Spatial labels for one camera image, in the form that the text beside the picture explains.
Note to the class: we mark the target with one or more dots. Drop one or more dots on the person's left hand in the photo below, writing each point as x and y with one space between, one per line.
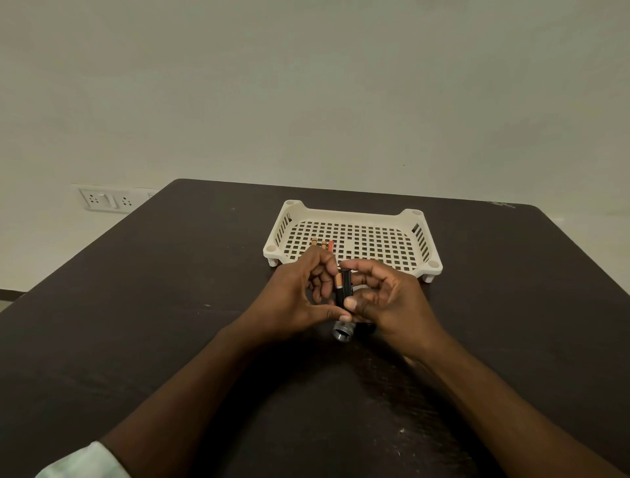
280 305

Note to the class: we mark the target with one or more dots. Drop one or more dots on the person's right hand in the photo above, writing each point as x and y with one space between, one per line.
398 310

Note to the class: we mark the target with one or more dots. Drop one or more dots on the person's left thumb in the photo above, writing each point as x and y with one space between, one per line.
327 313

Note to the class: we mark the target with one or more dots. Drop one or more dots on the person's right thumb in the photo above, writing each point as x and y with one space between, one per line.
359 301

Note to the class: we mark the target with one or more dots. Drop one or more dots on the black battery holder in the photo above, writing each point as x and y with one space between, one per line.
347 288

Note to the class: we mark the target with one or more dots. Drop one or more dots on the person's left forearm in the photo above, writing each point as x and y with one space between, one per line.
197 399

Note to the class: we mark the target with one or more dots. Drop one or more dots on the person's right forearm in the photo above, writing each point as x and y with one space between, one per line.
492 418

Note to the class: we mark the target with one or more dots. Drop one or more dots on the grey metal flashlight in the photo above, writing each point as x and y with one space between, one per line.
342 331

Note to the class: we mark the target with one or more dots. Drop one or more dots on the copper and black battery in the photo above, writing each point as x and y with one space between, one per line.
338 281

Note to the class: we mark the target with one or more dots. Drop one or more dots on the white perforated plastic tray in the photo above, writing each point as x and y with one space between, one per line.
374 236

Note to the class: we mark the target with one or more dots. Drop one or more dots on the white shirt sleeve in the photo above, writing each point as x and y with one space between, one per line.
86 463

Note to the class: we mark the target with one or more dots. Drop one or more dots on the white wall socket plate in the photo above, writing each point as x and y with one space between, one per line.
111 200

